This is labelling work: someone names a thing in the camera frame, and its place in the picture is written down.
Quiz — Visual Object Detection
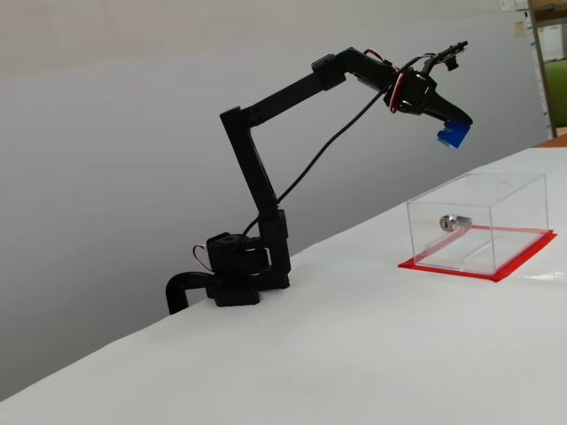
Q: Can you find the red tape rectangle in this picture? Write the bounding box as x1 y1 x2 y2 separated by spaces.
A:
397 225 558 283

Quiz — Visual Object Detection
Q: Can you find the red white forearm servo wire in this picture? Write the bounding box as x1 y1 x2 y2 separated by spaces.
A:
363 47 407 115

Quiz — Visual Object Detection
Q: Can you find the transparent plastic box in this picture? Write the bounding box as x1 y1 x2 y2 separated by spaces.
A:
406 172 550 274

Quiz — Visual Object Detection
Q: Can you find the green panel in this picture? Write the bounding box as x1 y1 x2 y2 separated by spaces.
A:
543 58 567 130

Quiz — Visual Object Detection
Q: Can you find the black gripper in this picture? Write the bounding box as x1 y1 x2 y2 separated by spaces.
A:
389 73 474 128

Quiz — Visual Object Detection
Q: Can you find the grey metal shelf post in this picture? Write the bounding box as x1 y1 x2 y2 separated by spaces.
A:
527 0 558 141

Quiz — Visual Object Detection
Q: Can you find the black table clamp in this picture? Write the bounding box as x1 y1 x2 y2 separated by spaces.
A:
165 270 218 315

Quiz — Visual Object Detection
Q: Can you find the thin black camera cable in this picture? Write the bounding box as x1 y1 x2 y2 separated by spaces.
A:
241 66 416 238

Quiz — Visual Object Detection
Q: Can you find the blue lego brick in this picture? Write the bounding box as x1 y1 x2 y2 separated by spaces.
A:
435 118 471 151

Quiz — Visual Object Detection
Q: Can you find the black wrist camera board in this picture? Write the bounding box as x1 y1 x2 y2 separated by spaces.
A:
424 40 470 73

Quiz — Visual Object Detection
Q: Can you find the silver lock cylinder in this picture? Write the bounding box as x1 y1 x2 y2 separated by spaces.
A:
438 213 474 233

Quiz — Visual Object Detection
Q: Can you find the red white base servo wire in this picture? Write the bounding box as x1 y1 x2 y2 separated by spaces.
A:
191 244 214 274

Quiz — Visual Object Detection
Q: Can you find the white paper sheet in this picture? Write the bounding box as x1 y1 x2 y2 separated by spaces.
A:
538 24 566 63

